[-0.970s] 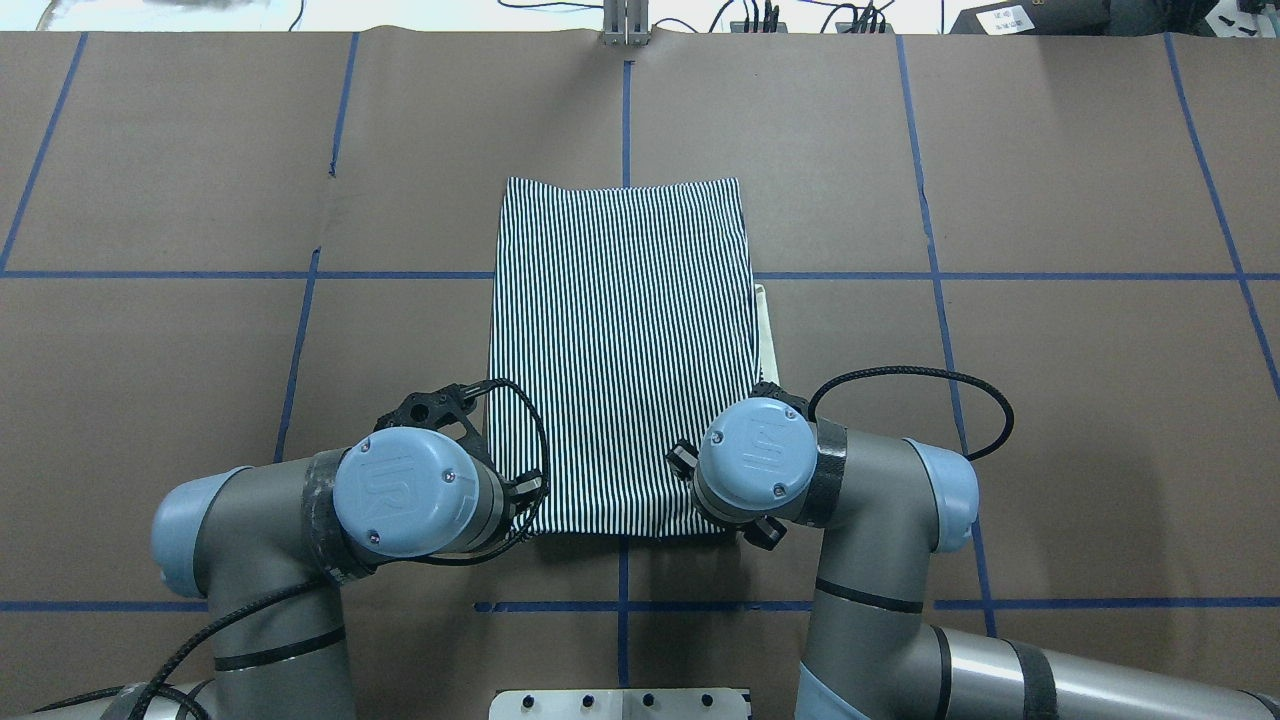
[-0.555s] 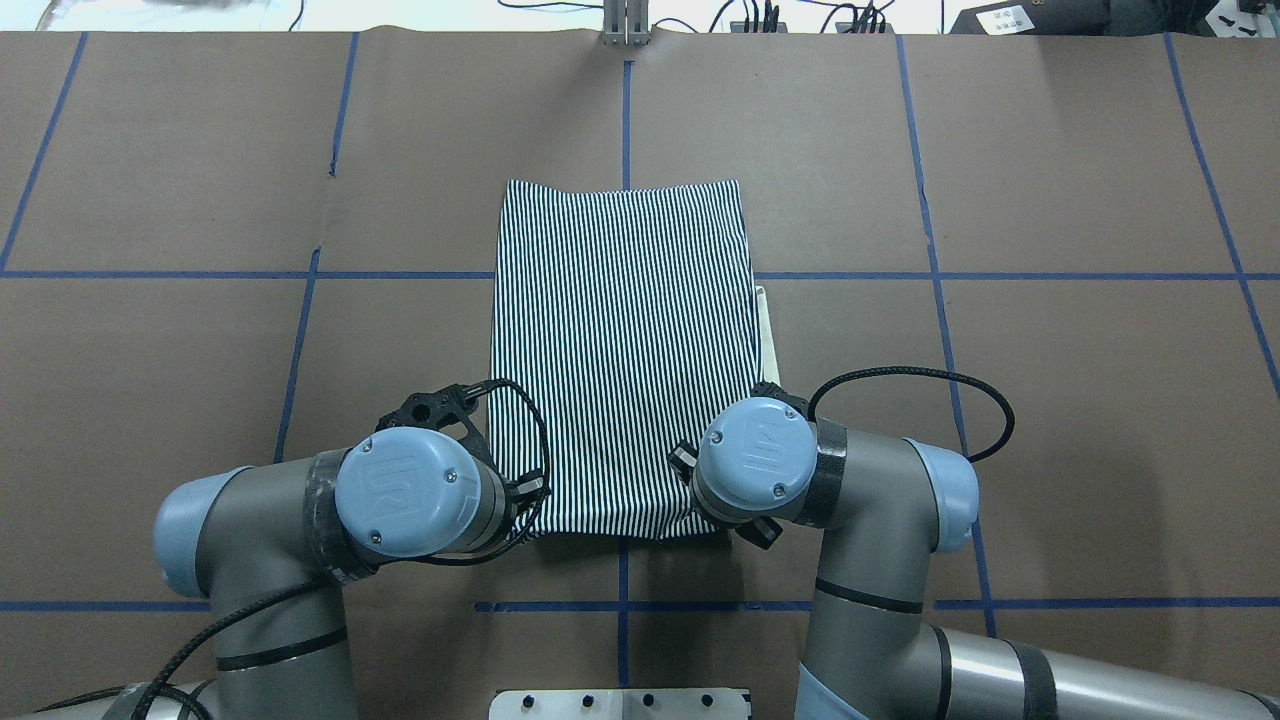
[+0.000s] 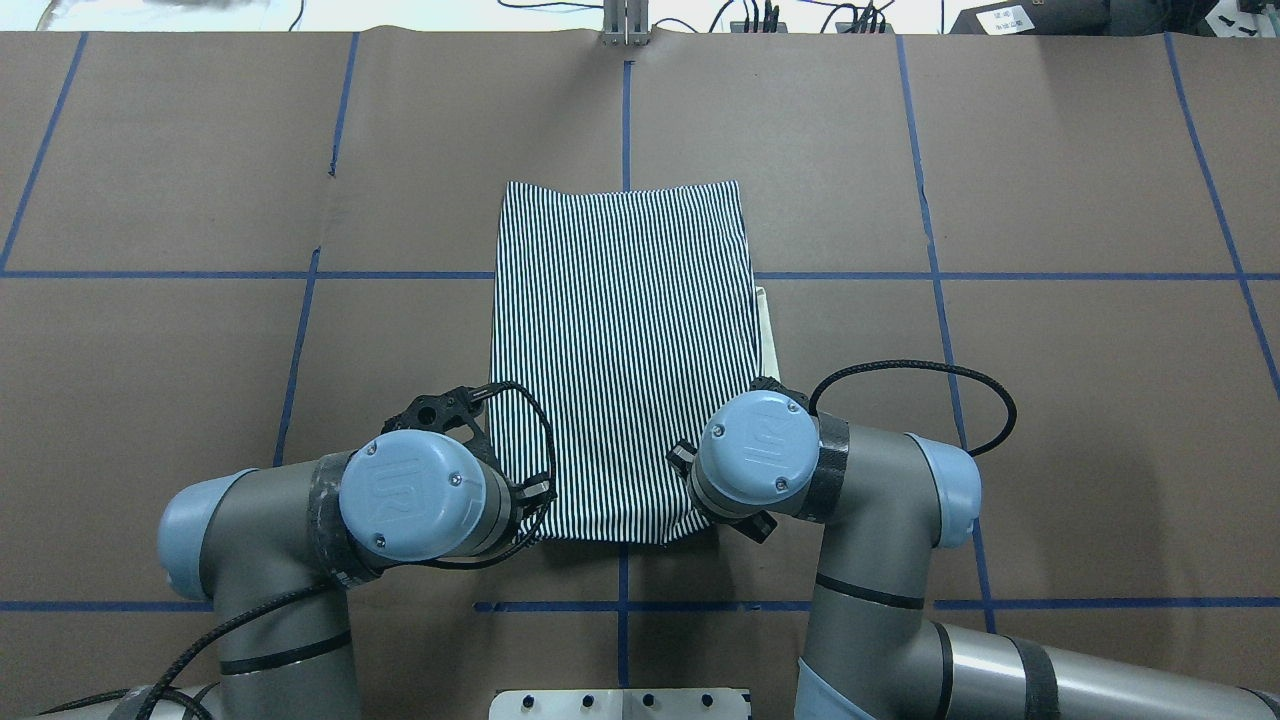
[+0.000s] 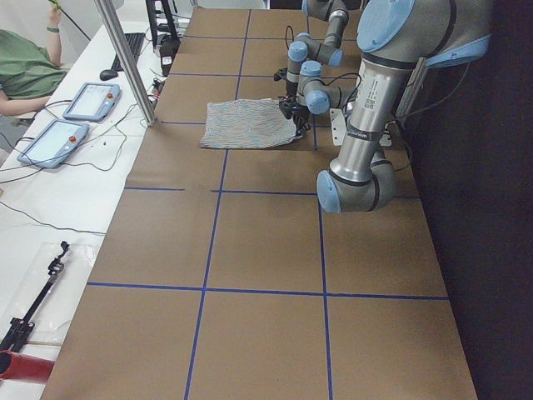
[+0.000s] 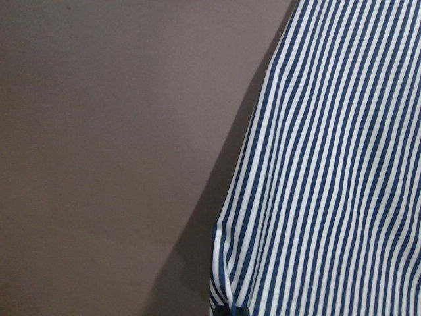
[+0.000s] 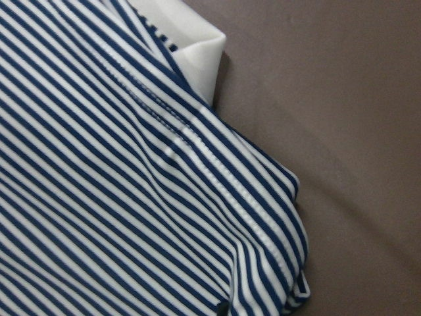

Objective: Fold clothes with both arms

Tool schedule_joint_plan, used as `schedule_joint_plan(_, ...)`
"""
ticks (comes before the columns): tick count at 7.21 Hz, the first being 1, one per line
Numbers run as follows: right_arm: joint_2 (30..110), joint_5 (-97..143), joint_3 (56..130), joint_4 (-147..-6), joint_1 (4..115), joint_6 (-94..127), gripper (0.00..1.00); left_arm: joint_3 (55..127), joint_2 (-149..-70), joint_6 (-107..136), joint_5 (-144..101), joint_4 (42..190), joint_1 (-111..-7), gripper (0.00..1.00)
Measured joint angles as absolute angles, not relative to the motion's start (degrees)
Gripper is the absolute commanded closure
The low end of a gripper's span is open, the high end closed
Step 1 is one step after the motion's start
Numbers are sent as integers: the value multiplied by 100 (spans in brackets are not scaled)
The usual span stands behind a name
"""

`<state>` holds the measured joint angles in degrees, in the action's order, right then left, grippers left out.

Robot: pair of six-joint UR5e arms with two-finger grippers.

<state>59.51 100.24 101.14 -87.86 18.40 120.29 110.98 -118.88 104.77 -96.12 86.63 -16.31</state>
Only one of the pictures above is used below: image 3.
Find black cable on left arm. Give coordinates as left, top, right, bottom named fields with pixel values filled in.
left=40, top=380, right=557, bottom=720

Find blue white striped polo shirt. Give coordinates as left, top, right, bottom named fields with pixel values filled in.
left=492, top=179, right=762, bottom=544

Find aluminium frame post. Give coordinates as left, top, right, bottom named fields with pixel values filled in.
left=600, top=0, right=652, bottom=47

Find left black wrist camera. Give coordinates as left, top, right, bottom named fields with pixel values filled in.
left=380, top=386, right=486, bottom=438

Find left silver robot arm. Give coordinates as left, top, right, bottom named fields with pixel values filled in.
left=44, top=429, right=558, bottom=719

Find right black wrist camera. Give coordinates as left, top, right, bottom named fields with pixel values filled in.
left=749, top=375, right=788, bottom=395

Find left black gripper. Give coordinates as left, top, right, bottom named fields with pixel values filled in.
left=509, top=477, right=557, bottom=518

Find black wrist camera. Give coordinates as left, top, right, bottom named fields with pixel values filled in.
left=749, top=375, right=788, bottom=395
left=380, top=386, right=486, bottom=438

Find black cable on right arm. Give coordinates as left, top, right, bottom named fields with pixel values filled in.
left=808, top=360, right=1019, bottom=459

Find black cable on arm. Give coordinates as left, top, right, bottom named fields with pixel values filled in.
left=40, top=380, right=557, bottom=720
left=808, top=360, right=1019, bottom=459

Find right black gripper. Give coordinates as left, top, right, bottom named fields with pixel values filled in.
left=666, top=439, right=778, bottom=544

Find black box with white label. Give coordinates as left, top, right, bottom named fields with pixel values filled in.
left=946, top=1, right=1111, bottom=36

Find white mounting column with base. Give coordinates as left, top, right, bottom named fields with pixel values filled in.
left=488, top=687, right=754, bottom=719

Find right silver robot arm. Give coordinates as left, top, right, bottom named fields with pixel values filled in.
left=667, top=389, right=1277, bottom=719

